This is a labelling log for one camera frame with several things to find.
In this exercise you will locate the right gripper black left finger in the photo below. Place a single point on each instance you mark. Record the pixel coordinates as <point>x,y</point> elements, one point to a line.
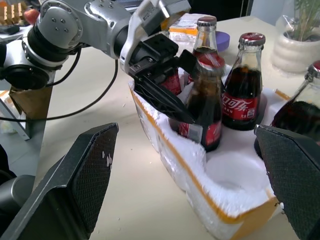
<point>75,180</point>

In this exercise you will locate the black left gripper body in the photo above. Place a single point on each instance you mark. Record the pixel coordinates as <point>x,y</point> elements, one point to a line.
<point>155,57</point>

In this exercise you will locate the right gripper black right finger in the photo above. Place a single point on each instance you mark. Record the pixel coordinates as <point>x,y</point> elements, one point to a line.
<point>295,175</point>

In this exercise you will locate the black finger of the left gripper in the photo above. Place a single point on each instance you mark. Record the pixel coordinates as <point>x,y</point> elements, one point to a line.
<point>165,101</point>
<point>188,61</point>

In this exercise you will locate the glass cola bottle red label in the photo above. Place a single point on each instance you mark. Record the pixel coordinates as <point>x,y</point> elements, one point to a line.
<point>173,84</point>
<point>205,37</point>
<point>241,100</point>
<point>207,105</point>
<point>300,115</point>

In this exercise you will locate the orange taped foam box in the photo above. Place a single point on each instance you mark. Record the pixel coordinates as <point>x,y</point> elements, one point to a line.
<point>183,25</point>

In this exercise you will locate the white foam crate orange tape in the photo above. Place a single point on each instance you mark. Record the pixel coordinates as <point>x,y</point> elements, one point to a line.
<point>225,180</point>

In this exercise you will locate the purple round disc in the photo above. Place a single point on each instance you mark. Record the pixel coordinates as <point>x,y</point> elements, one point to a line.
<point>223,41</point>

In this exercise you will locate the dark grey robot body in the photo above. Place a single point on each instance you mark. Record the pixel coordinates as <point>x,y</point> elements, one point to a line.
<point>15,192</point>

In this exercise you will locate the brown cardboard piece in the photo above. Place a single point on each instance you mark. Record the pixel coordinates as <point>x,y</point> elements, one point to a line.
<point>32,102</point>

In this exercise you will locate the white ribbed plant pot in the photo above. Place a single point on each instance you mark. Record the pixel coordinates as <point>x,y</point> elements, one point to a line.
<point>292,55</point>

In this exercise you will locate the green potted plant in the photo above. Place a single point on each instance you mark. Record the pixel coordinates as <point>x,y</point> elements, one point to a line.
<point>308,17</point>

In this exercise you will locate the red apple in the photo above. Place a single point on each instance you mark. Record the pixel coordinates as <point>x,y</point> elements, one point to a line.
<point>31,15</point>

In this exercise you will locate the wooden block stack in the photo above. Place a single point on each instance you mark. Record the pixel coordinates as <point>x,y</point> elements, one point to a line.
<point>11,13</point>

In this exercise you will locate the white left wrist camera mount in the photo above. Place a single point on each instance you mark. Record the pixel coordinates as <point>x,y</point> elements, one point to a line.
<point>136,27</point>

